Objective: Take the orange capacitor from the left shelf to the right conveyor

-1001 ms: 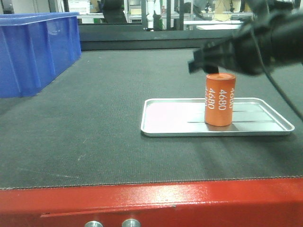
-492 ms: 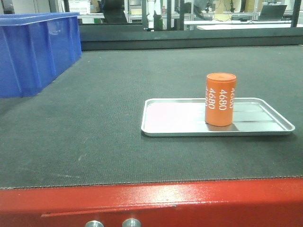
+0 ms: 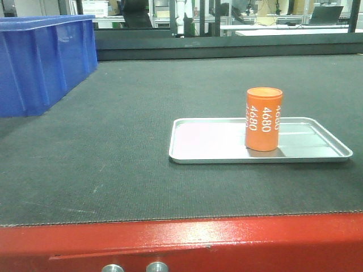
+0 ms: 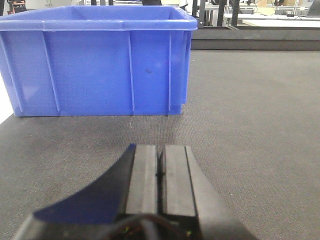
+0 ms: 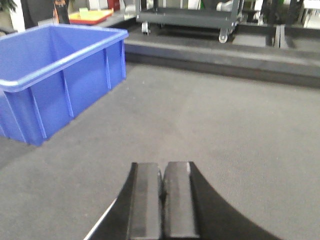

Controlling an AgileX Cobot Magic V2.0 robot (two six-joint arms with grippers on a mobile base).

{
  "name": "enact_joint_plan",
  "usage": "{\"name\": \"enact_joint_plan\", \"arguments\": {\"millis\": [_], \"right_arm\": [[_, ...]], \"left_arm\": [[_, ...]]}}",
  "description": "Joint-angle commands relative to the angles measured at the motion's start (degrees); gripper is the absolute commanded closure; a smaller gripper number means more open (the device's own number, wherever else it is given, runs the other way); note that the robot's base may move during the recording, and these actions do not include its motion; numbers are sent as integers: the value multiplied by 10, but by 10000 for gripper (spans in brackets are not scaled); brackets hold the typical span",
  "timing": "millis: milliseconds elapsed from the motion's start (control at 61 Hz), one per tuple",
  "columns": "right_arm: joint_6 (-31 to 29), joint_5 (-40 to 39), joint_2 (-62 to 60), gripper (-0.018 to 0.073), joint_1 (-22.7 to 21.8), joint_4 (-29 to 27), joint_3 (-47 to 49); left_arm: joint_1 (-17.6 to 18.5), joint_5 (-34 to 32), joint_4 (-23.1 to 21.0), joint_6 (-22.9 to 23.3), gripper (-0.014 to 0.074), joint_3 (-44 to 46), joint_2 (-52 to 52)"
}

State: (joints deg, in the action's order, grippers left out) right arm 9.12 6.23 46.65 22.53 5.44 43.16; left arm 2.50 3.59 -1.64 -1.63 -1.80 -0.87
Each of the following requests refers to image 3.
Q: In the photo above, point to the orange cylindrical capacitor 4680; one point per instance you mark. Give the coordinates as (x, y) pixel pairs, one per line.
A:
(263, 112)

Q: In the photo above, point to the black conveyor belt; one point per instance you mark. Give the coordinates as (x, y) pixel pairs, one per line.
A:
(101, 153)

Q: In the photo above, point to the blue tote on conveyor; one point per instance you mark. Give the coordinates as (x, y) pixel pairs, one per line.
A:
(42, 59)

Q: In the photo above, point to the silver metal tray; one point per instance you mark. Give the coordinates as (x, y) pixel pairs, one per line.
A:
(221, 141)

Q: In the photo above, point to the black office chair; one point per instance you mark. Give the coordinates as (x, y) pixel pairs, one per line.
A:
(135, 13)

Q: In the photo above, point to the white background table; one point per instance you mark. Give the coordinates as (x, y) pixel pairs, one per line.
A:
(282, 29)

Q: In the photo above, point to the grey laptop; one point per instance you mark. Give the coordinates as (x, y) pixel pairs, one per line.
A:
(325, 15)

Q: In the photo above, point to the black conveyor rear rail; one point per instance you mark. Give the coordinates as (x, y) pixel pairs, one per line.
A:
(118, 44)

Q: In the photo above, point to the red conveyor frame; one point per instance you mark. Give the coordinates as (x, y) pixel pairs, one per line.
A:
(323, 242)

